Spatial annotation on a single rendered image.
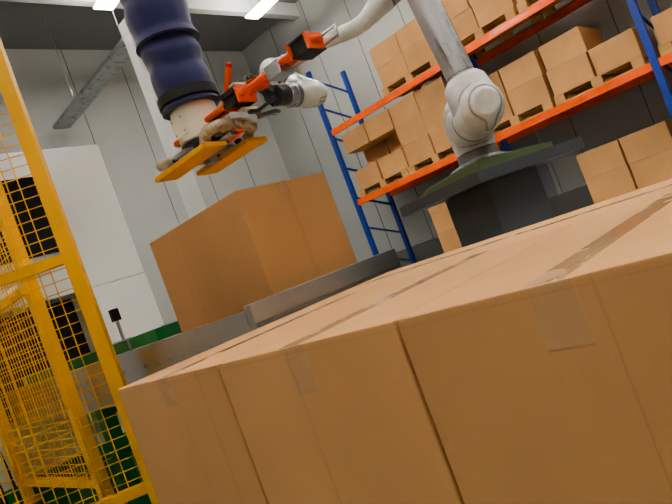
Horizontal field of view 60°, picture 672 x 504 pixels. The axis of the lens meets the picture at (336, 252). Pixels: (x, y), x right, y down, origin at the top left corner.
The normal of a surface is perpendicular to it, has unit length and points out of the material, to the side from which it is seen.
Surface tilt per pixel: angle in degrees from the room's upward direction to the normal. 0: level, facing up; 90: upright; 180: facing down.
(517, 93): 90
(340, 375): 90
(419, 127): 90
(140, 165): 90
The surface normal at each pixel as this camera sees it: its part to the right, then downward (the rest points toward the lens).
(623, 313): -0.65, 0.23
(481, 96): 0.00, 0.04
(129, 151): 0.66, -0.26
